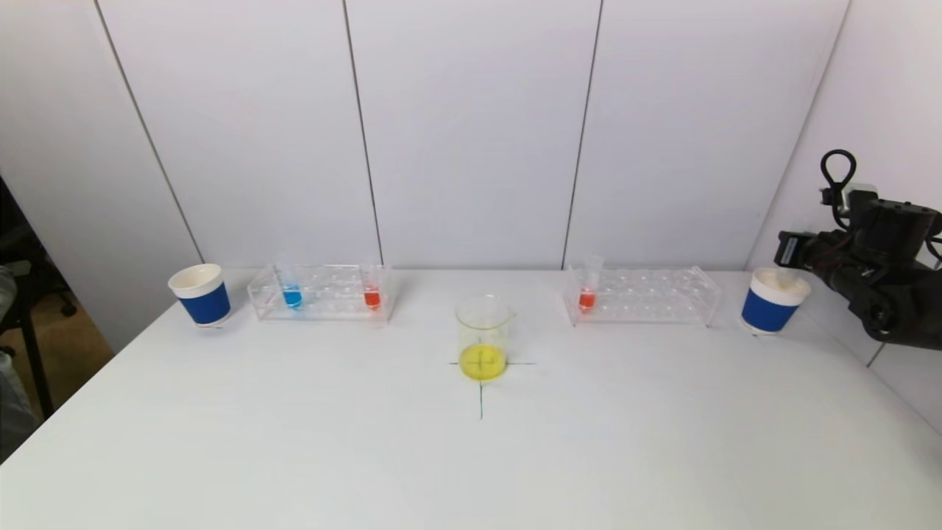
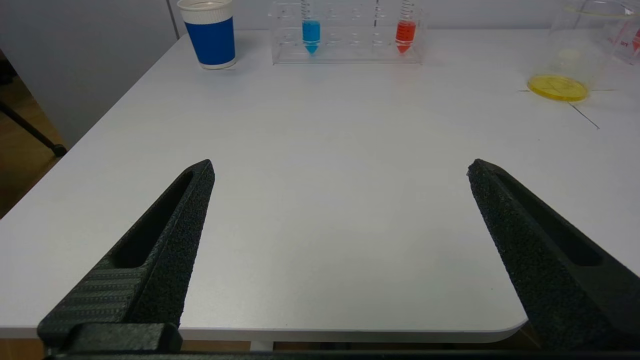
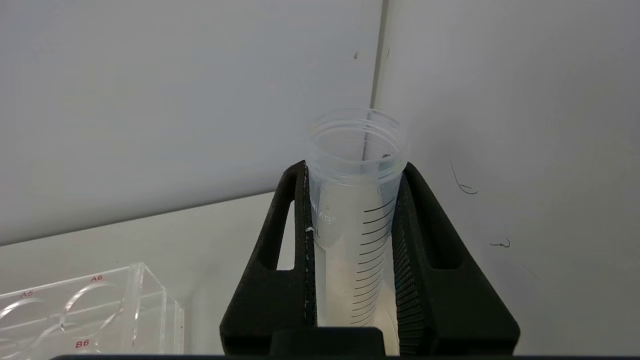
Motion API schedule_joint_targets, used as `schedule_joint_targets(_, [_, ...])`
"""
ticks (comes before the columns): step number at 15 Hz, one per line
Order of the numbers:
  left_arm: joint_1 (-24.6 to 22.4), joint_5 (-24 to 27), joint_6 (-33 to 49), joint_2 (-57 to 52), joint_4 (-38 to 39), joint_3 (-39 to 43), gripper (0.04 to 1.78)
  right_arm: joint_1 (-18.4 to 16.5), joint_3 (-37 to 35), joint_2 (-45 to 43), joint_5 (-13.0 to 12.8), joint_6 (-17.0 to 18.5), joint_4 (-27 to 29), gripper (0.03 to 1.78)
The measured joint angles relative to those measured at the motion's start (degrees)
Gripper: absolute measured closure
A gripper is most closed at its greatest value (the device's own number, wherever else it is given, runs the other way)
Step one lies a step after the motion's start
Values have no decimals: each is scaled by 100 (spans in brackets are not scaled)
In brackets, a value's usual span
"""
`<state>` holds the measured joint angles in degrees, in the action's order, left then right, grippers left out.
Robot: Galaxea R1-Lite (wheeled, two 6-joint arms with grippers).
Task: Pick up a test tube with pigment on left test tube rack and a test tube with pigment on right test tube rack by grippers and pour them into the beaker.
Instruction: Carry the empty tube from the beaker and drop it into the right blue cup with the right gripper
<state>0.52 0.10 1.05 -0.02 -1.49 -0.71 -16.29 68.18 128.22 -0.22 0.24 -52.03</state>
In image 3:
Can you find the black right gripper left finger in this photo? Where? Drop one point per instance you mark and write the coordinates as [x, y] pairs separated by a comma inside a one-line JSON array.
[[280, 290]]

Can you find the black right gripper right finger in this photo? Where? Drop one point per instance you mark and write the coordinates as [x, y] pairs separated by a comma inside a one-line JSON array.
[[450, 310]]

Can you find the test tube with yellow pigment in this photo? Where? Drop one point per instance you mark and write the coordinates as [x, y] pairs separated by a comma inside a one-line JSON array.
[[350, 235]]

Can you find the clear acrylic test tube rack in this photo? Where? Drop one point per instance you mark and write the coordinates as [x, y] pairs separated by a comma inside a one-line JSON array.
[[100, 310]]

